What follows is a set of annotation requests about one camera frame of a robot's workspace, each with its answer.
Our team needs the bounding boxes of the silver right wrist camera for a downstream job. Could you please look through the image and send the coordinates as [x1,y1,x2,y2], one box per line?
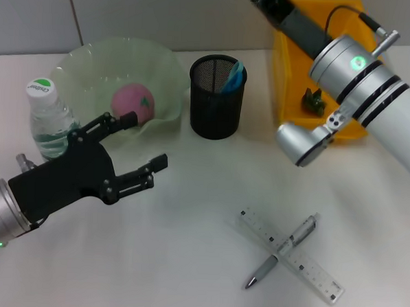
[275,107,349,170]

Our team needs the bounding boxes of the right gripper connector cable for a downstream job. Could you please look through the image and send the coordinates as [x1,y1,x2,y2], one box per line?
[324,4,402,58]

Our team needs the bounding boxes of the transparent plastic ruler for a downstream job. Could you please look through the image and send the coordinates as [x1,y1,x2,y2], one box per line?
[233,205,349,306]

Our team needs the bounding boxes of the clear green-label water bottle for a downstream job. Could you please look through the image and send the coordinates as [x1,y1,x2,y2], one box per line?
[21,77,85,164]

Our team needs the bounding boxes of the yellow plastic bin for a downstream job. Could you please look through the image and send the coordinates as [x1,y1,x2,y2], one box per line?
[267,0,389,147]

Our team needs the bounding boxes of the green glass fruit plate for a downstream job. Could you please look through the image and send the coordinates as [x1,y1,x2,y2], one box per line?
[47,32,194,143]

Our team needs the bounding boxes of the clear silver pen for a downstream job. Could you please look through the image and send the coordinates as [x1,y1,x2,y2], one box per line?
[244,209,321,293]

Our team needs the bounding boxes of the black mesh pen holder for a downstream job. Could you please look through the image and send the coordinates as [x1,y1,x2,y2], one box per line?
[187,52,251,143]

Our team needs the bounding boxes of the gripper connector cable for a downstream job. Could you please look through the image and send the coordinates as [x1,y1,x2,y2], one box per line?
[27,215,48,233]
[324,4,402,58]

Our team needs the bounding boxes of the pink peach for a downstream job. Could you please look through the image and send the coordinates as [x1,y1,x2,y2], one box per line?
[110,81,158,127]

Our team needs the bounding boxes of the blue scissors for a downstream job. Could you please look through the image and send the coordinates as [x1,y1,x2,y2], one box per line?
[220,59,249,96]

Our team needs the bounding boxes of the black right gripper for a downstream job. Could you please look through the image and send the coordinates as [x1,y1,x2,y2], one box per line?
[244,0,334,62]

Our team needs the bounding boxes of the green plastic scrap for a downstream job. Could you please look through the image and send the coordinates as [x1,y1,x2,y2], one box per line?
[301,88,328,116]

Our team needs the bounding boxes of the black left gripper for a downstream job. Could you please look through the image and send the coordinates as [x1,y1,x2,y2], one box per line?
[5,104,173,229]

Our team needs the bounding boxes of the left gripper connector cable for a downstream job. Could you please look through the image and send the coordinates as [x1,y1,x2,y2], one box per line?
[27,215,48,233]

